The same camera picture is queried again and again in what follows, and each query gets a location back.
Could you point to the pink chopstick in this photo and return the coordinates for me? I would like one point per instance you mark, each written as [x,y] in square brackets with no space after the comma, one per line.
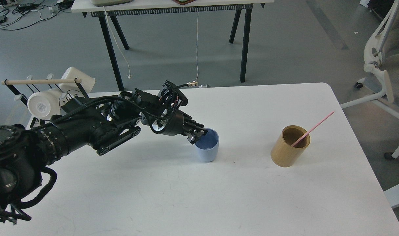
[309,131]

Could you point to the black wire cup rack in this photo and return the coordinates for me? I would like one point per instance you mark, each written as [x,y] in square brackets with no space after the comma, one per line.
[43,105]

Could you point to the wooden rack dowel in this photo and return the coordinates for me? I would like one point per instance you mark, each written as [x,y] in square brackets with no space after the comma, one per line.
[41,82]

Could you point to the wooden cylindrical holder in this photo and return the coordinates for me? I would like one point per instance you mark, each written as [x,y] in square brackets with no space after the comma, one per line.
[284,154]

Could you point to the background table with black legs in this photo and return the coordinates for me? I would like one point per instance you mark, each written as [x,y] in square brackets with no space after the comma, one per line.
[143,43]

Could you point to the white office chair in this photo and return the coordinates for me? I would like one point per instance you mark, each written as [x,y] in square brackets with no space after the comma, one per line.
[381,57]

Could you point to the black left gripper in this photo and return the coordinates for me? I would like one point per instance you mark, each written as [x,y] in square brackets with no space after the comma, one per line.
[181,123]

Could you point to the blue plastic cup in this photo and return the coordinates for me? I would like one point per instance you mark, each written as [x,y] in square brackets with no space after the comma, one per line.
[207,146]

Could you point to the white cup on rack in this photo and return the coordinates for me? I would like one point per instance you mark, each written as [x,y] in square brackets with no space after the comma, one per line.
[45,104]
[81,84]

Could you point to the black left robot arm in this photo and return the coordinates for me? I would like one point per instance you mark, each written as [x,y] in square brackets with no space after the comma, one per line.
[103,123]

